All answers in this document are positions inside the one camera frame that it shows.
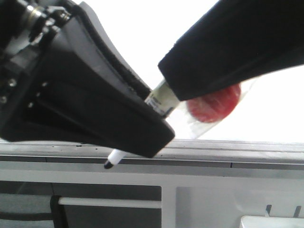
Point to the red round magnet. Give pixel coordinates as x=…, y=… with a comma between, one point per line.
x=215, y=106

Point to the grey aluminium marker tray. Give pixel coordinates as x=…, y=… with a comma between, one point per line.
x=204, y=153

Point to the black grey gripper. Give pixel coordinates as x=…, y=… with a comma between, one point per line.
x=40, y=42

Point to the white whiteboard marker black cap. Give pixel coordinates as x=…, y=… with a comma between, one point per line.
x=163, y=101

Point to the white frame panel below tray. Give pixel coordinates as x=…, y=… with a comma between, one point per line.
x=192, y=197

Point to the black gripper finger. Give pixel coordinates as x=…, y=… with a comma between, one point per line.
x=111, y=111
x=234, y=41

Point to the clear adhesive tape piece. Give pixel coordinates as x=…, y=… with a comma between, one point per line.
x=186, y=127

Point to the white whiteboard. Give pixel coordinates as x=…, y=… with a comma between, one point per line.
x=270, y=107

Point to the white box lower right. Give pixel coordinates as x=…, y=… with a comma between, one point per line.
x=270, y=222

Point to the white horizontal bar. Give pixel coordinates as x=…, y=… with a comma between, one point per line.
x=120, y=203

